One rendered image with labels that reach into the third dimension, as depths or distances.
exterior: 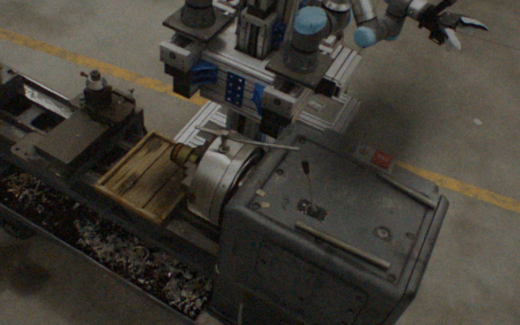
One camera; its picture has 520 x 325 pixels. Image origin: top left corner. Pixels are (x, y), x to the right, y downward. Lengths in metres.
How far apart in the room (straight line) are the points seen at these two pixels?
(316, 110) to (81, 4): 2.19
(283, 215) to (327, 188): 0.18
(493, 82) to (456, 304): 2.14
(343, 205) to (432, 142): 2.30
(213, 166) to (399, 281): 0.65
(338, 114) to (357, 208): 1.86
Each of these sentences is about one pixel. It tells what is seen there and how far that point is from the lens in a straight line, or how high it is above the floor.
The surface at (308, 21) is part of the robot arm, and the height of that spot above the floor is 1.38.
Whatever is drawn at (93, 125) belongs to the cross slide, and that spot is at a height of 0.97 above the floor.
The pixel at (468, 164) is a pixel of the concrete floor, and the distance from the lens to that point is 3.79.
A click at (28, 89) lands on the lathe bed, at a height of 0.87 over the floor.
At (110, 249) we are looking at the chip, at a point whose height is 0.58.
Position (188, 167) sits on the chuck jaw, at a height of 1.11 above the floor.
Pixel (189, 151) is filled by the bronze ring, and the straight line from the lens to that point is 1.78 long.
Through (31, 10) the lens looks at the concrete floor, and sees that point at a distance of 4.53.
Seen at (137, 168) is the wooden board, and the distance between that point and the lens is 2.05.
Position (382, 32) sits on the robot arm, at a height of 1.48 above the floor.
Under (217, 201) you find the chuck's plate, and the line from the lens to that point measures 1.63.
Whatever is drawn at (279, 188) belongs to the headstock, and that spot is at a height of 1.25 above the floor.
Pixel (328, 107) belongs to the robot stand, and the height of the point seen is 0.21.
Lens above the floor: 2.46
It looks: 48 degrees down
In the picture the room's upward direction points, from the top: 11 degrees clockwise
